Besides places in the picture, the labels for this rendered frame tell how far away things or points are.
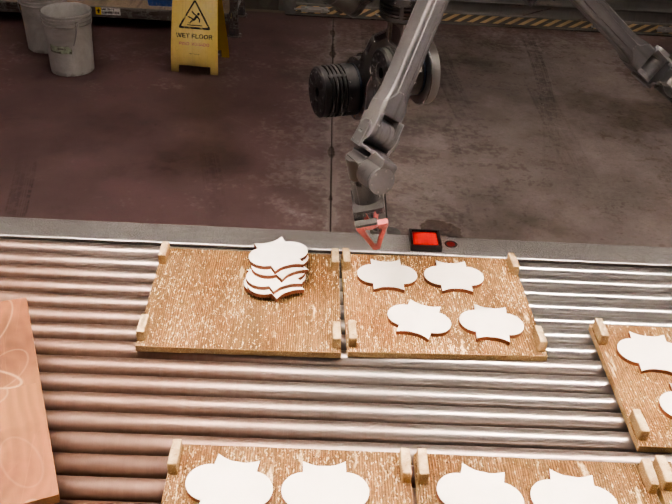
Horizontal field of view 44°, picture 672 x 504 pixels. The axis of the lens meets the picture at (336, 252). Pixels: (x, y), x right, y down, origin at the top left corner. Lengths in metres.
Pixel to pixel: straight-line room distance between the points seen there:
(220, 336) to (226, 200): 2.31
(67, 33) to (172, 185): 1.50
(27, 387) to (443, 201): 2.90
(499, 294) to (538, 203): 2.34
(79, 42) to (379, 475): 4.21
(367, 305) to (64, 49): 3.80
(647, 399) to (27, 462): 1.12
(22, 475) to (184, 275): 0.69
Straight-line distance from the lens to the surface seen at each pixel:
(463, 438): 1.59
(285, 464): 1.47
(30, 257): 2.04
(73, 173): 4.29
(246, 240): 2.04
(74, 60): 5.36
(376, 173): 1.64
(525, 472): 1.53
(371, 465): 1.48
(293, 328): 1.74
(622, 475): 1.58
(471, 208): 4.08
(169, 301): 1.82
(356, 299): 1.82
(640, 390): 1.76
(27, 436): 1.42
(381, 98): 1.71
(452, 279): 1.91
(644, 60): 2.13
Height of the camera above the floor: 2.04
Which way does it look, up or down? 34 degrees down
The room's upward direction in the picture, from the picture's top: 4 degrees clockwise
